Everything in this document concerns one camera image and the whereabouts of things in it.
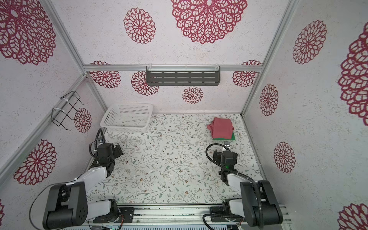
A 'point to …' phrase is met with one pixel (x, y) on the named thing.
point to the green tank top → (232, 138)
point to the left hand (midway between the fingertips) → (110, 151)
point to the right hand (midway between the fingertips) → (225, 149)
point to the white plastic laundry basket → (130, 118)
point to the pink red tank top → (221, 128)
